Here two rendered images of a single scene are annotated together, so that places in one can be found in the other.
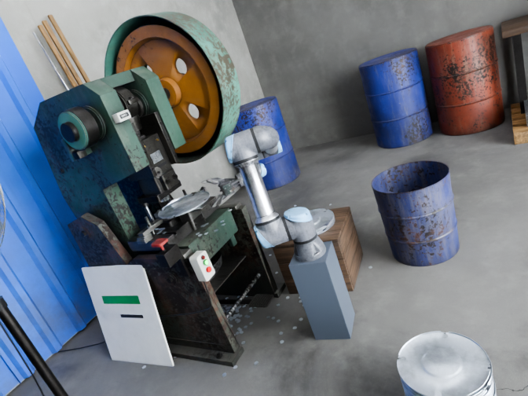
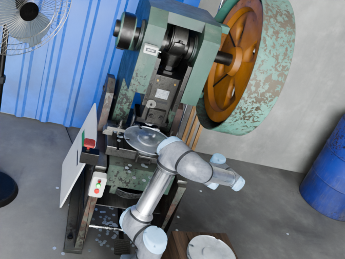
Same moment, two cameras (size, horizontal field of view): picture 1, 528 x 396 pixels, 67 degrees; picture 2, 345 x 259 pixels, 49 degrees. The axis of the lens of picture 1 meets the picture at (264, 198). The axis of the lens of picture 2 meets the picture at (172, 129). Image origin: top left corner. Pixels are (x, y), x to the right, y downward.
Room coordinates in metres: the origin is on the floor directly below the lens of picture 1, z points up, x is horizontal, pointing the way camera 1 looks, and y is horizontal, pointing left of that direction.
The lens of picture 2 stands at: (0.54, -0.80, 1.88)
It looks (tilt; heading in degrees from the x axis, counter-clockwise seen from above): 27 degrees down; 36
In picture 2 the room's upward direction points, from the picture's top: 21 degrees clockwise
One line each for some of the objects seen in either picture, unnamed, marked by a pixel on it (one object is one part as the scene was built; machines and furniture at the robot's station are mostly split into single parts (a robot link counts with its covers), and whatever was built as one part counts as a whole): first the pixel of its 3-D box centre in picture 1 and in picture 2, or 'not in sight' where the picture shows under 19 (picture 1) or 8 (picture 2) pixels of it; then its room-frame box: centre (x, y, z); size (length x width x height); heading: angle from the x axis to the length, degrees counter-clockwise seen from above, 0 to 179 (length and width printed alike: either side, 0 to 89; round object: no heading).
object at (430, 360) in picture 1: (441, 362); not in sight; (1.02, -0.37, 0.25); 0.29 x 0.29 x 0.01
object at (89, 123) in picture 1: (82, 131); (130, 34); (1.90, 0.67, 1.31); 0.22 x 0.12 x 0.22; 54
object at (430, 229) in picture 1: (416, 213); not in sight; (2.04, -0.80, 0.24); 0.42 x 0.42 x 0.48
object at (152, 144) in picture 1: (152, 163); (159, 94); (2.07, 0.48, 1.04); 0.17 x 0.15 x 0.30; 54
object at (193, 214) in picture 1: (196, 214); (146, 153); (1.99, 0.37, 0.72); 0.25 x 0.14 x 0.14; 54
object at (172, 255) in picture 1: (174, 265); (87, 163); (1.70, 0.51, 0.62); 0.10 x 0.06 x 0.20; 144
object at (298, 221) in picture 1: (298, 223); (151, 243); (1.66, -0.11, 0.62); 0.13 x 0.12 x 0.14; 88
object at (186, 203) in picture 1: (184, 204); (148, 140); (2.02, 0.41, 0.78); 0.29 x 0.29 x 0.01
